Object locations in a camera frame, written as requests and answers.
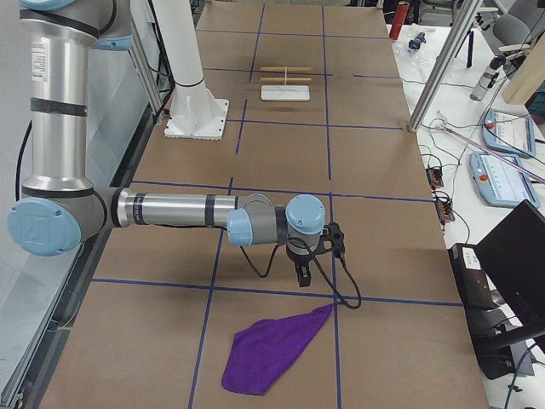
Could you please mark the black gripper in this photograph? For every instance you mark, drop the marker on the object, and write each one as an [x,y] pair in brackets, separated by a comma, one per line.
[299,260]

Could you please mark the purple microfiber towel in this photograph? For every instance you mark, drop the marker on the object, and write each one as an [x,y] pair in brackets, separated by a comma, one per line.
[262,353]

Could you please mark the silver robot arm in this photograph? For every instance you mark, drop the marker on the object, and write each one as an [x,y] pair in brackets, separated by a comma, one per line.
[59,207]

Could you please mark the white towel rack base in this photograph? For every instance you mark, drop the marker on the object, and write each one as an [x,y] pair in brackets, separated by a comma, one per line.
[285,93]

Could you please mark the lower wooden rack rod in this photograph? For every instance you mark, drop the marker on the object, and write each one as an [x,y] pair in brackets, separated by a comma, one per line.
[285,80]

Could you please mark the wooden rack rod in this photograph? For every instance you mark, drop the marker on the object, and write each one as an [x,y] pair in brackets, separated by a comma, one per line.
[285,80]
[285,69]

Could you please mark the upper wooden rack rod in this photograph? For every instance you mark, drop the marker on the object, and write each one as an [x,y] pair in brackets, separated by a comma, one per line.
[285,69]

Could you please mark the near orange connector block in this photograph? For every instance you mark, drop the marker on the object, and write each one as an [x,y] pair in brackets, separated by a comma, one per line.
[444,207]

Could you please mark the orange connector block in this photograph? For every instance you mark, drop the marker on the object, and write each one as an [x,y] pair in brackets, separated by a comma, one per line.
[444,207]
[434,172]

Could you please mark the far orange connector block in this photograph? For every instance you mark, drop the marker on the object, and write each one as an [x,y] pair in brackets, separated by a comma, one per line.
[434,172]

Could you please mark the black laptop on stand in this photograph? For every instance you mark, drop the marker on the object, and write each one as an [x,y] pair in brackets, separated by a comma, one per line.
[501,283]

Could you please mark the pink grabber stick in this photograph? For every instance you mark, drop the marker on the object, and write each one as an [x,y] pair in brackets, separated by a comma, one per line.
[485,149]

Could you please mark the near teach pendant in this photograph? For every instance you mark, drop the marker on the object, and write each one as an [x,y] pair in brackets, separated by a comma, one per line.
[499,183]

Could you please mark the teach pendant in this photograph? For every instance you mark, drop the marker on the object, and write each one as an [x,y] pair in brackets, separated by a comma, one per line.
[508,132]
[499,183]

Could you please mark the far teach pendant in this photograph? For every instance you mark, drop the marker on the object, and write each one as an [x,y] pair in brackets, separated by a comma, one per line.
[508,132]

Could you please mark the clear water bottle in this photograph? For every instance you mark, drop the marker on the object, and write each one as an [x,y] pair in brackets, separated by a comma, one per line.
[488,78]

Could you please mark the red cylinder bottle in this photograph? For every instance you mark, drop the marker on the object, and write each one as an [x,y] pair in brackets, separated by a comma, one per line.
[398,19]

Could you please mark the black tripod stand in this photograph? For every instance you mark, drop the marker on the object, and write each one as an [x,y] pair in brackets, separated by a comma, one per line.
[470,36]

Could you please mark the wooden board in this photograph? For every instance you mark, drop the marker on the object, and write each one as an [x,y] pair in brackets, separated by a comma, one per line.
[528,78]

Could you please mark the grey office chair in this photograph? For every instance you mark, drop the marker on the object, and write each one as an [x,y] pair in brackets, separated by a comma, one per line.
[517,31]

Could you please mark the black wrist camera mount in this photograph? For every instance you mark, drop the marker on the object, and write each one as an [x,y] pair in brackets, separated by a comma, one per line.
[332,240]

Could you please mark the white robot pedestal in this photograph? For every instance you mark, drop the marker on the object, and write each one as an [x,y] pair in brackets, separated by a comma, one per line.
[194,111]

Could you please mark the aluminium frame post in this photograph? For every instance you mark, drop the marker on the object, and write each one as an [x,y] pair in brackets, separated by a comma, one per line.
[462,23]

